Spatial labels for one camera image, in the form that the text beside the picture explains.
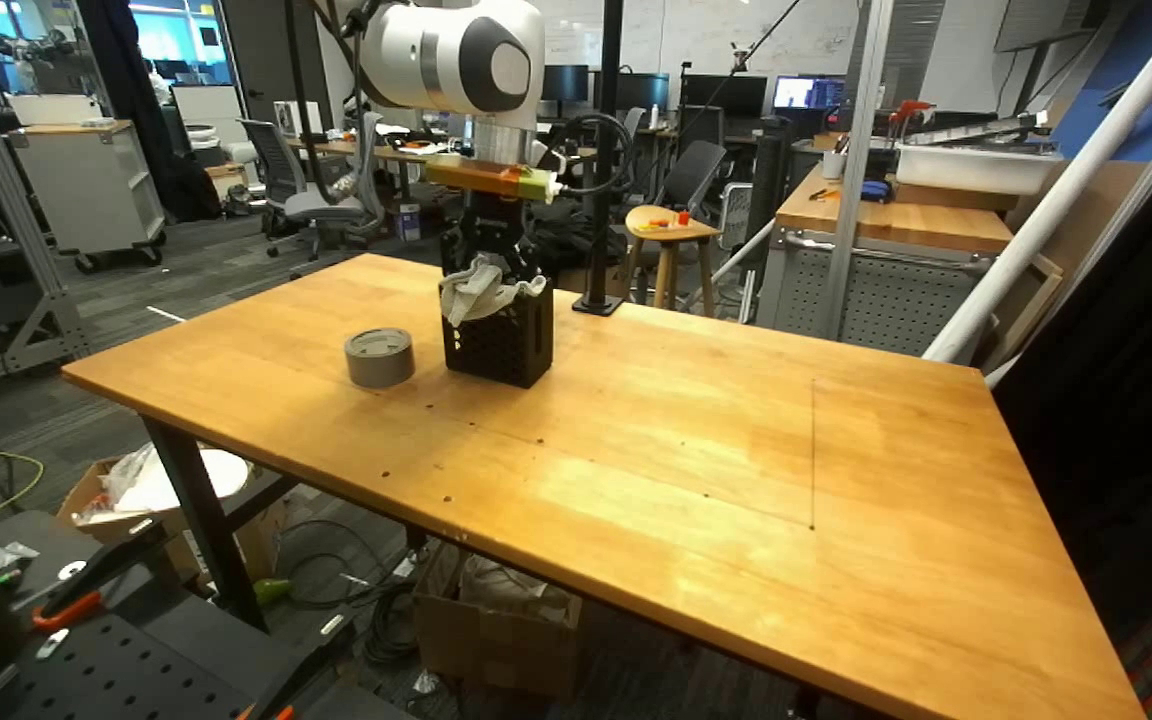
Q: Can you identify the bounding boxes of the black metal table leg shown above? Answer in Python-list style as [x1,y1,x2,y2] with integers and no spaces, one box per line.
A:
[139,416,269,630]

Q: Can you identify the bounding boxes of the grey office chair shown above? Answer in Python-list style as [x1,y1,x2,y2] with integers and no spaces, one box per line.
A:
[239,115,383,261]

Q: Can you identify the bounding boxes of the computer monitor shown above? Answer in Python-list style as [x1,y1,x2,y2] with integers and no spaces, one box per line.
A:
[767,73,858,119]

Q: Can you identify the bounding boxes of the silver vertical post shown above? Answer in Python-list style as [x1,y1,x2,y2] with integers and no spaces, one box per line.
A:
[821,0,899,302]

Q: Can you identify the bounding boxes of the thick white diagonal pole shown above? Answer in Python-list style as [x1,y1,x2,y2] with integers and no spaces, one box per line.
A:
[922,0,1152,369]

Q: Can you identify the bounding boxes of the orange handled tool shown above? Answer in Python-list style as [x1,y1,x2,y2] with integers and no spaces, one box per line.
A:
[23,583,112,638]

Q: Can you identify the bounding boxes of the black perforated metal plate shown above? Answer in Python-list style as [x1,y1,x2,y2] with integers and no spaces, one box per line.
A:
[0,606,345,720]

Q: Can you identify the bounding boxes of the grey metal shelf frame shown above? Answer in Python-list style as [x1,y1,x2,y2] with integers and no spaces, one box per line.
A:
[0,107,97,402]

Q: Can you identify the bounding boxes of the grey duct tape roll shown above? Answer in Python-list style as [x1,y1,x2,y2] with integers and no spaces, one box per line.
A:
[340,322,422,392]

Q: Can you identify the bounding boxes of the open cardboard box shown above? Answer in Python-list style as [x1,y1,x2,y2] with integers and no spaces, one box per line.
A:
[408,539,588,701]

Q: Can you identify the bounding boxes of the dark office chair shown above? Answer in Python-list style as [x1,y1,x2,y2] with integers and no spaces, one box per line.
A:
[659,136,732,220]

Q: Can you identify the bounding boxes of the black vertical pole stand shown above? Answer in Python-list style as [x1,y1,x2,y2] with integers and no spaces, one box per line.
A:
[569,0,627,321]

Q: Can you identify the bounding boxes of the box with white bag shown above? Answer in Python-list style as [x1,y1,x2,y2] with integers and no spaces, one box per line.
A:
[62,443,256,547]

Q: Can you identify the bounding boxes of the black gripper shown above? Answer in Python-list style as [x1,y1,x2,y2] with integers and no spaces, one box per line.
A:
[462,192,535,275]

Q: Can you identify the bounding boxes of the round wooden stool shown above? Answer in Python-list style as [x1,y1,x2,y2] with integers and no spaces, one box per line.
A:
[619,199,724,321]

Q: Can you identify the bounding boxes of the black perforated plastic basket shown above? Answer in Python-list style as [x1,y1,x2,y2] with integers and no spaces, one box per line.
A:
[439,273,559,392]

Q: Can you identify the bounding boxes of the thin white diagonal bar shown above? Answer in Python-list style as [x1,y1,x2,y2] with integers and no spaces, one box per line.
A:
[708,215,780,286]

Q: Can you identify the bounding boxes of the white tub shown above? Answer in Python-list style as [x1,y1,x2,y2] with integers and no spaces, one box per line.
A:
[893,136,1076,199]

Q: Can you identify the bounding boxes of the white towel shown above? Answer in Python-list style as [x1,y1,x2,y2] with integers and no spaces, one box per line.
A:
[438,251,542,333]

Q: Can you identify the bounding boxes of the coiled grey cable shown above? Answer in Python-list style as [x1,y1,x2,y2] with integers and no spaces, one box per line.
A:
[273,516,383,612]

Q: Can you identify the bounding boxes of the white cabinet cart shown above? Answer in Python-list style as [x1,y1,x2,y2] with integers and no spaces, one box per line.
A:
[4,115,171,273]

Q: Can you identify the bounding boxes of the wooden workbench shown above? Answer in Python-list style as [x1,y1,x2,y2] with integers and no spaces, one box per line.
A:
[752,158,1019,359]

